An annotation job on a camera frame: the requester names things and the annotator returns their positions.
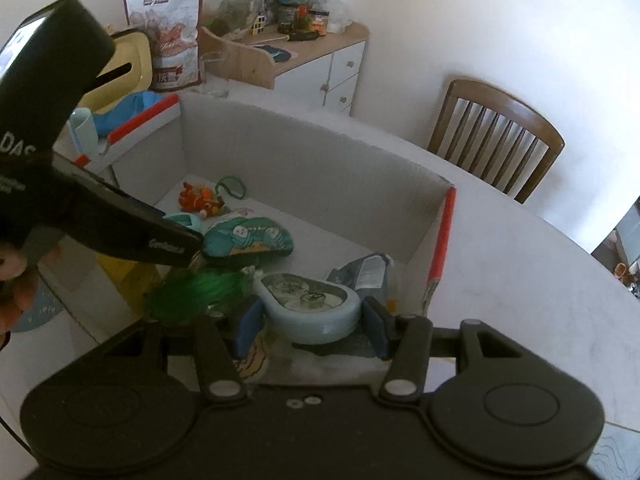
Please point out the red cardboard box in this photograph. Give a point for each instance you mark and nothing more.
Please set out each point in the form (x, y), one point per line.
(342, 189)

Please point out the grey correction tape dispenser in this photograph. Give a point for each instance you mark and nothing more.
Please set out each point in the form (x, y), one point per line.
(307, 311)

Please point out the wooden slat chair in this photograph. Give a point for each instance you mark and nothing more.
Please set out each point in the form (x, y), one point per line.
(495, 137)

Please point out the person's left hand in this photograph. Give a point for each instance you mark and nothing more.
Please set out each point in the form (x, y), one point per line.
(23, 286)

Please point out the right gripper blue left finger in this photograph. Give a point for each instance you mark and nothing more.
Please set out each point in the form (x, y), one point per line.
(247, 320)

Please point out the green fluffy toy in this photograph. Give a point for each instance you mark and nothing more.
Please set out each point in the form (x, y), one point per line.
(184, 295)

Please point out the teal dinosaur pouch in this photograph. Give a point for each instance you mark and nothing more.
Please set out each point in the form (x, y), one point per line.
(242, 240)

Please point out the blue cloth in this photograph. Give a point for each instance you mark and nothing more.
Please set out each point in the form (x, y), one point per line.
(129, 107)

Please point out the grey foil packet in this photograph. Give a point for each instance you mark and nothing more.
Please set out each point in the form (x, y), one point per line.
(367, 276)

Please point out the yellow tissue box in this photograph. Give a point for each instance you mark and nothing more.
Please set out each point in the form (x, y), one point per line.
(129, 70)

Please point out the red white snack bag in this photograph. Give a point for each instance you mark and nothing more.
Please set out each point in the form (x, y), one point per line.
(172, 27)

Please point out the light blue cup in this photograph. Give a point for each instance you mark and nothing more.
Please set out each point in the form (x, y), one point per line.
(83, 132)

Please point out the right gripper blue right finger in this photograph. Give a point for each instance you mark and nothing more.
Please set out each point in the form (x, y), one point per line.
(379, 327)

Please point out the orange small toy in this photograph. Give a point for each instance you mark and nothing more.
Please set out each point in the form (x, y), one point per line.
(200, 200)

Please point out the white sideboard with wood top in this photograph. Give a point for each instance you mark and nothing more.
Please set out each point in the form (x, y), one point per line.
(322, 72)

